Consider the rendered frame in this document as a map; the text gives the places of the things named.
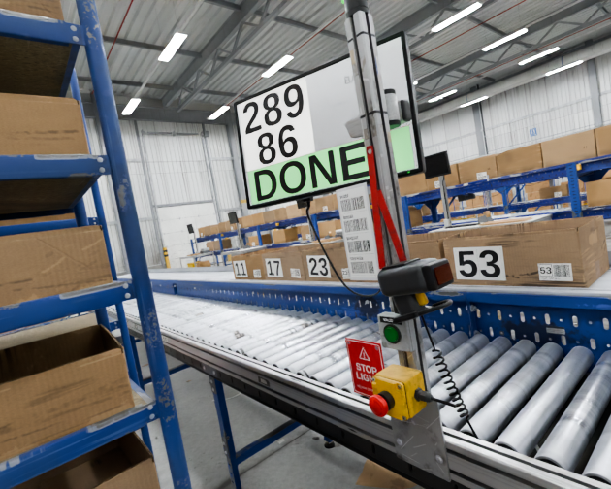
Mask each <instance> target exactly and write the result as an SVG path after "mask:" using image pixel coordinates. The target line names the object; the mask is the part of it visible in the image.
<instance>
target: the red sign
mask: <svg viewBox="0 0 611 489"><path fill-rule="evenodd" d="M345 341H346V347H347V353H348V359H349V365H350V371H351V376H352V382H353V388H354V392H356V393H359V394H362V395H365V396H367V397H370V396H372V395H373V390H372V384H371V383H372V377H373V376H375V375H376V374H377V373H379V372H380V371H382V370H383V369H385V367H384V361H383V355H382V349H381V343H376V342H367V341H361V340H356V339H351V338H345Z"/></svg>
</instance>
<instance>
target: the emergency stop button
mask: <svg viewBox="0 0 611 489"><path fill-rule="evenodd" d="M369 406H370V410H371V411H372V412H373V413H374V414H375V415H376V416H378V417H384V416H386V415H387V413H388V410H389V409H388V405H387V402H386V400H385V399H384V398H382V397H381V396H380V395H377V394H375V395H372V396H370V399H369Z"/></svg>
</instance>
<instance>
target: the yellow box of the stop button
mask: <svg viewBox="0 0 611 489"><path fill-rule="evenodd" d="M371 384H372V390H373V395H375V394H377V395H380V396H381V397H382V398H384V399H385V400H386V402H387V405H388V409H389V410H388V413H387V415H389V416H391V417H394V418H397V419H399V420H404V421H406V420H408V419H409V418H412V417H413V416H415V415H416V414H417V413H418V412H419V411H421V410H422V409H423V408H424V407H425V406H426V405H427V403H430V402H432V401H436V402H439V403H442V404H445V405H447V406H450V407H453V408H456V407H457V405H456V404H452V403H449V402H446V401H443V400H440V399H438V398H435V397H434V396H433V395H432V394H431V393H430V392H427V391H425V386H424V379H423V374H422V371H420V370H416V369H412V368H408V367H404V366H400V365H396V364H392V365H390V366H388V367H387V368H385V369H383V370H382V371H380V372H379V373H377V374H376V375H375V376H373V377H372V383H371Z"/></svg>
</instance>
